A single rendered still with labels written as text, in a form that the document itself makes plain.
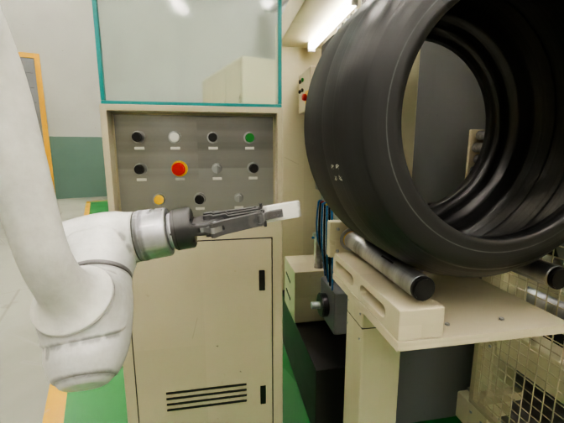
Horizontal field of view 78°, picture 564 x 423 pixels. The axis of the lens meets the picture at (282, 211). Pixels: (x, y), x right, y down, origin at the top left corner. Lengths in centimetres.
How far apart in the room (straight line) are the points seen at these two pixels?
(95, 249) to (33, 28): 918
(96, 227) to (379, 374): 91
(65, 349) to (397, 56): 60
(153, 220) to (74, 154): 875
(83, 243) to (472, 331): 70
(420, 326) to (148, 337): 91
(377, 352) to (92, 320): 85
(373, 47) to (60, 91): 903
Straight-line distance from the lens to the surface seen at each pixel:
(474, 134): 129
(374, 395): 124
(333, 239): 94
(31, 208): 46
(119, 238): 63
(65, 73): 950
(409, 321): 67
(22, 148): 46
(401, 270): 69
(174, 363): 136
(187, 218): 62
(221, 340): 131
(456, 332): 76
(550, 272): 83
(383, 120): 57
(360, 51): 60
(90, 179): 938
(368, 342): 113
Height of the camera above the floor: 114
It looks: 10 degrees down
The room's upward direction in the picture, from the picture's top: straight up
